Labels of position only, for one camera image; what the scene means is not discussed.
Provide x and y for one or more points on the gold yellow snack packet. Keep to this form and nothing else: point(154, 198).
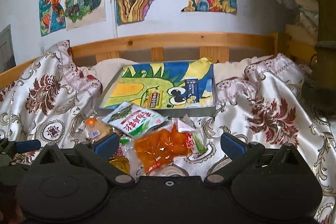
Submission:
point(120, 162)

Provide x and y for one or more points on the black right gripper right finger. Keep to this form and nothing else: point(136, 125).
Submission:
point(242, 156)

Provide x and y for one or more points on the orange tangerine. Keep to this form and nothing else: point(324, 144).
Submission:
point(90, 122)

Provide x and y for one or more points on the white green red snack packet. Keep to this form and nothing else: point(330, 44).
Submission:
point(194, 137)

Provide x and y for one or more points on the white green vegetable snack pouch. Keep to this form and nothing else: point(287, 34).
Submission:
point(134, 120)

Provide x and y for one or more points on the clear bag of fried snacks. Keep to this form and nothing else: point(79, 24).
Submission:
point(99, 131)

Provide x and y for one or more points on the cream pillow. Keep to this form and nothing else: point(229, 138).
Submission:
point(105, 70)

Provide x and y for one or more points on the white blue calcium snack pouch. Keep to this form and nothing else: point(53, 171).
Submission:
point(192, 95)

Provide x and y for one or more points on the yellow green snack packet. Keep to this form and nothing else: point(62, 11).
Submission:
point(153, 99)

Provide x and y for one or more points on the floral satin blanket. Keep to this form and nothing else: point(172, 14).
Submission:
point(259, 99)

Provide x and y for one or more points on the orange jelly snack bag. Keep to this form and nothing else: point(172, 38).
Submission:
point(158, 149)

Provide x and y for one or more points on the grey wall panel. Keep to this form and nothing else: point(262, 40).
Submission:
point(7, 59)

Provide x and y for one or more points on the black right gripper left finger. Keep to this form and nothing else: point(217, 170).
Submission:
point(95, 156)

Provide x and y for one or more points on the grey tray with dinosaur drawing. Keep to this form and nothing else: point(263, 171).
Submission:
point(132, 81)

